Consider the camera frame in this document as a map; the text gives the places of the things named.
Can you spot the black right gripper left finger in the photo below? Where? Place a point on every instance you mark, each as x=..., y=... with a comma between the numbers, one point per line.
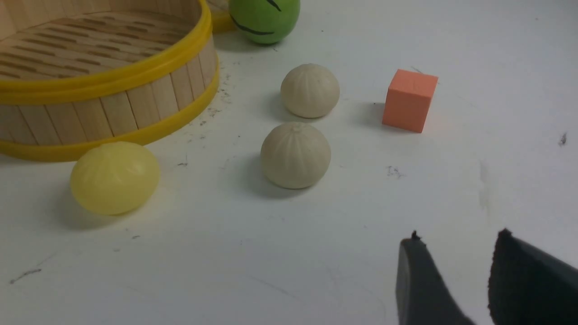
x=422, y=296

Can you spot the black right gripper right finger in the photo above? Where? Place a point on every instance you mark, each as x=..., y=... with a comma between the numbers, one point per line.
x=528, y=286

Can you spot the beige toy bun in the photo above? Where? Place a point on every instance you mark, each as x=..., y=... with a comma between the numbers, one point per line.
x=295, y=155
x=310, y=91

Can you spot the yellow toy bun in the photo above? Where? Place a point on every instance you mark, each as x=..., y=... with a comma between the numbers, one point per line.
x=115, y=178

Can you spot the woven bamboo steamer lid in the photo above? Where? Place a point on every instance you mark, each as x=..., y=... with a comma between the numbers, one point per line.
x=221, y=20

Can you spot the bamboo steamer tray yellow rim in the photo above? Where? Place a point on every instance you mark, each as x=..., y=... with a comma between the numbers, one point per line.
x=76, y=74

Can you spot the orange foam cube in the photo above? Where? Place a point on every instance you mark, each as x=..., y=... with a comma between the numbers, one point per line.
x=408, y=100

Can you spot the green toy watermelon ball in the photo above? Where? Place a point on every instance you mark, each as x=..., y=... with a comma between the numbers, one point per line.
x=265, y=21

